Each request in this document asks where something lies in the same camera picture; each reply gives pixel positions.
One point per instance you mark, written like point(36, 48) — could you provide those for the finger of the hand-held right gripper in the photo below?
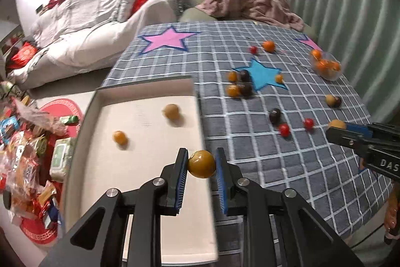
point(340, 135)
point(356, 128)

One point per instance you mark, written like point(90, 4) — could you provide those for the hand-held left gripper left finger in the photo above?
point(182, 179)

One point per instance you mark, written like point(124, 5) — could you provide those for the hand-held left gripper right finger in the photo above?
point(220, 182)

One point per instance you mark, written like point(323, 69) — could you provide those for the tan longan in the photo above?
point(337, 123)
point(171, 111)
point(330, 99)

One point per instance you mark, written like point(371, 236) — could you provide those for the red cherry tomato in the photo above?
point(284, 129)
point(308, 123)
point(253, 50)

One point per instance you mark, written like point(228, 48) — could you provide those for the white shallow cardboard box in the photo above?
point(147, 129)

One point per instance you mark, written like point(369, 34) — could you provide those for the grey checkered star blanket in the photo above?
point(243, 145)

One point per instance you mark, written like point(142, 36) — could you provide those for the clear plastic bowl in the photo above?
point(328, 74)

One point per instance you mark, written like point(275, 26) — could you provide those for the small orange cherry tomato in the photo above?
point(279, 78)

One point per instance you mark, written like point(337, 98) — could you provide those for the green wet wipes pack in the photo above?
point(62, 159)

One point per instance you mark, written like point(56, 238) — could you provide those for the green bottle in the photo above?
point(69, 120)

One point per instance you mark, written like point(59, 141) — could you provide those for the red round rug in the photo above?
point(62, 107)

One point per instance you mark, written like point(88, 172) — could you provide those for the clear plastic bag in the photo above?
point(37, 117)

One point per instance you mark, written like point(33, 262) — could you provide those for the white sofa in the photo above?
point(93, 48)

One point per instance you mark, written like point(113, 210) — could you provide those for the pink blanket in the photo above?
point(253, 2)

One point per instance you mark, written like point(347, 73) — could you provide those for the pile of snack packets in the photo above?
point(23, 167)

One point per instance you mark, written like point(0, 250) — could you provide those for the grey striped quilt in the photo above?
point(81, 13)

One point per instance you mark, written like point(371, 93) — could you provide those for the red patterned cushion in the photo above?
point(25, 55)

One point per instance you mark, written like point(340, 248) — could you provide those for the small red cloth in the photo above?
point(53, 3)

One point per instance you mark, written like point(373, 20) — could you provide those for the cluttered shelf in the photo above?
point(12, 41)

